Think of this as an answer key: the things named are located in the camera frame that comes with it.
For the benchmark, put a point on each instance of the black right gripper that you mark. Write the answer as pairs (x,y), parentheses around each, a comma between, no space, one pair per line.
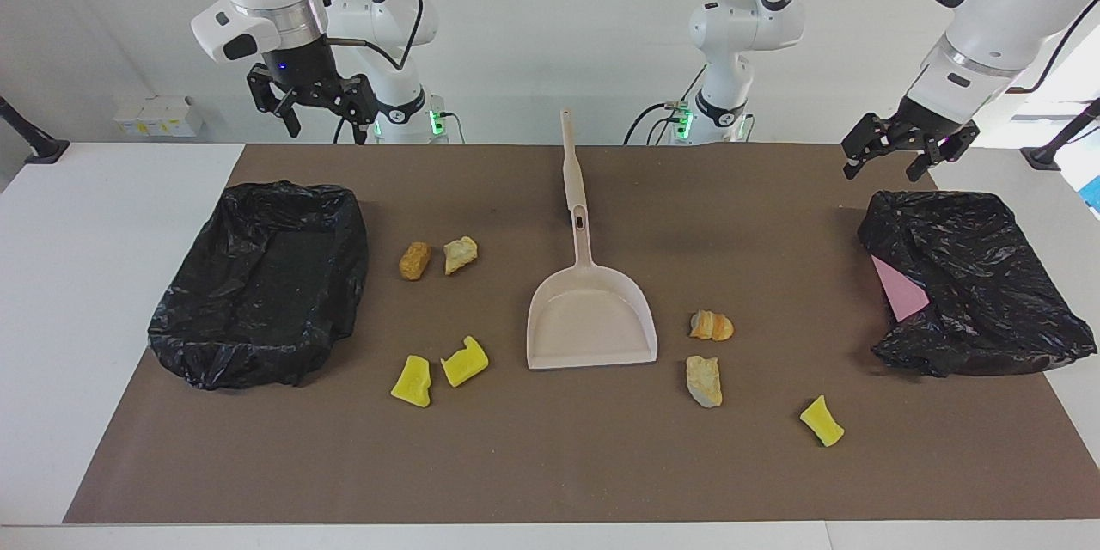
(301,60)

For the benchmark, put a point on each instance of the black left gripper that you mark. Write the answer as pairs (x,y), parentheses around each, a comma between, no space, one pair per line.
(924,122)

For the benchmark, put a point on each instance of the brown nugget chunk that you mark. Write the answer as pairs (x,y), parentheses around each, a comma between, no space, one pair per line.
(415,261)

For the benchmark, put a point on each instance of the pale yellow jagged chunk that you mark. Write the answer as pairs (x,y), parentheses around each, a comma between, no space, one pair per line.
(460,255)

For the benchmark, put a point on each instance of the beige brush black bristles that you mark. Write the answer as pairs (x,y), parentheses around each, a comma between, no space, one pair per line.
(571,163)

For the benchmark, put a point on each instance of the notched yellow sponge piece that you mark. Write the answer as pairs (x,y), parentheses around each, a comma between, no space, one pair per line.
(464,363)

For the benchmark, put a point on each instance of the large pale layered chunk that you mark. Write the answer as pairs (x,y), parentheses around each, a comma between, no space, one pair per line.
(704,381)

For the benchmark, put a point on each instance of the beige plastic dustpan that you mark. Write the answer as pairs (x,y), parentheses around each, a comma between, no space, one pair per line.
(593,318)

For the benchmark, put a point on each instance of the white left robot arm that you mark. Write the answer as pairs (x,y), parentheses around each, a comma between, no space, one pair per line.
(997,9)

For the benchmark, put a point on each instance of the pink bin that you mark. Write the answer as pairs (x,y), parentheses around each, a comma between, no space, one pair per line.
(898,292)

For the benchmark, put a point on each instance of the black trash bag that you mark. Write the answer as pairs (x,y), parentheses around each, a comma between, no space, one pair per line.
(258,292)
(988,275)

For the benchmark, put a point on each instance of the black stand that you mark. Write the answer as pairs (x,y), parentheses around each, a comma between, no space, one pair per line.
(1044,156)
(43,150)

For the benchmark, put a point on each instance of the white cardboard box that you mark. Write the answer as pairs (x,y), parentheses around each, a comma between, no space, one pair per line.
(159,116)

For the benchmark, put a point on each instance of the blue object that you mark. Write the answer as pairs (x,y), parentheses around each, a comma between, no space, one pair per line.
(1093,193)

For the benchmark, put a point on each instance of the brown table mat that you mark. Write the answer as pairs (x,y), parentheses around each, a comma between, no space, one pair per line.
(601,447)

